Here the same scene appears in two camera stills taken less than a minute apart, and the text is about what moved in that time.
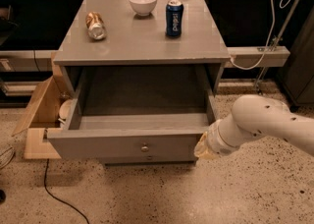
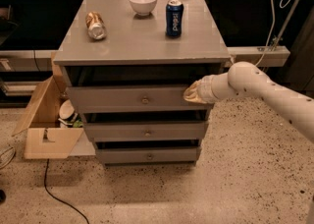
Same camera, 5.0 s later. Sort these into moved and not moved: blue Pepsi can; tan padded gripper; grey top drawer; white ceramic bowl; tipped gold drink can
Moved: tan padded gripper; grey top drawer
Not moved: blue Pepsi can; white ceramic bowl; tipped gold drink can
